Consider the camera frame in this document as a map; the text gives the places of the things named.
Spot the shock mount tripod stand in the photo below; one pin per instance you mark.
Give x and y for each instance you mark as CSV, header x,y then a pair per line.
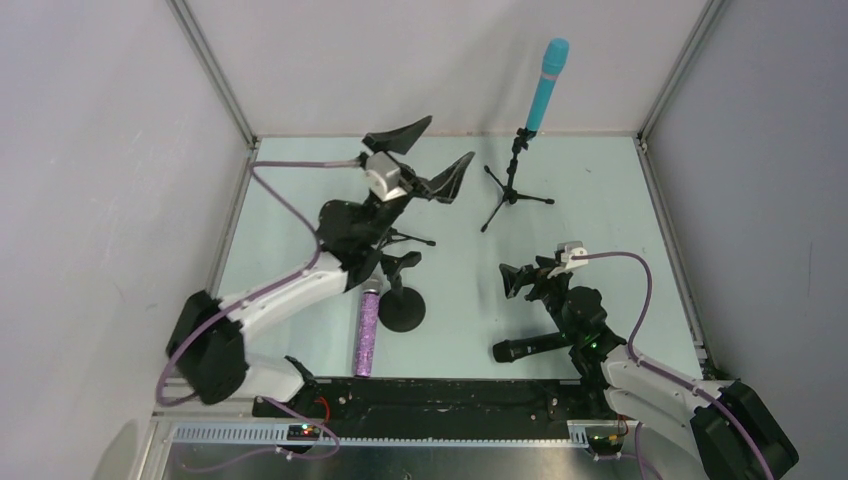
x,y
393,236

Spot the light blue microphone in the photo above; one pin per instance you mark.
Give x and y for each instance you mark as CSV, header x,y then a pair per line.
x,y
553,63

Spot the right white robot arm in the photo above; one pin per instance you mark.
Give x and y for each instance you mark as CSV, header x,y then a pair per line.
x,y
723,424

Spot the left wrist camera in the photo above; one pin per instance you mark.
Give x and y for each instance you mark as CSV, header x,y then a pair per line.
x,y
383,175

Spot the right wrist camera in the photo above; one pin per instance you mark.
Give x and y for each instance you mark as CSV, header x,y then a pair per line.
x,y
568,257

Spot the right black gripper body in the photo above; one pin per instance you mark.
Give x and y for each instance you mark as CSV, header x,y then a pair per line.
x,y
538,276

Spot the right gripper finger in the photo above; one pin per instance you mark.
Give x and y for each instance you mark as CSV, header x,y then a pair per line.
x,y
515,278
547,263

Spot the slotted cable duct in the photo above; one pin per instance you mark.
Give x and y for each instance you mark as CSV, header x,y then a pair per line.
x,y
283,434

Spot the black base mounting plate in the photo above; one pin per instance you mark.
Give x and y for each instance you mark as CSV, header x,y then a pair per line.
x,y
450,409

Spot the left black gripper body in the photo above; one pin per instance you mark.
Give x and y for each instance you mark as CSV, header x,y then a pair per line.
x,y
411,175

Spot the clip tripod mic stand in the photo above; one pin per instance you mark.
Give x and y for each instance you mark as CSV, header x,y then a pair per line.
x,y
509,194

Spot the round base mic stand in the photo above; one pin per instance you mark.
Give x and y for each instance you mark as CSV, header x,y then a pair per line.
x,y
401,309

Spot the purple glitter microphone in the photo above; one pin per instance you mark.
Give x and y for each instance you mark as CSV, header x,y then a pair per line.
x,y
368,318

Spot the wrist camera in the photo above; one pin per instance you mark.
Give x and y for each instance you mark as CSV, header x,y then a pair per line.
x,y
568,257
383,175

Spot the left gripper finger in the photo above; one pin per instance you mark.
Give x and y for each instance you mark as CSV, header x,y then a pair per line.
x,y
444,187
399,140

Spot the black microphone orange tip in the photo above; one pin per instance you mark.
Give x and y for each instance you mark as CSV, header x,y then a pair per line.
x,y
509,351

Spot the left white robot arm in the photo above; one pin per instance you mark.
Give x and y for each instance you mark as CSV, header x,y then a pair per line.
x,y
207,354

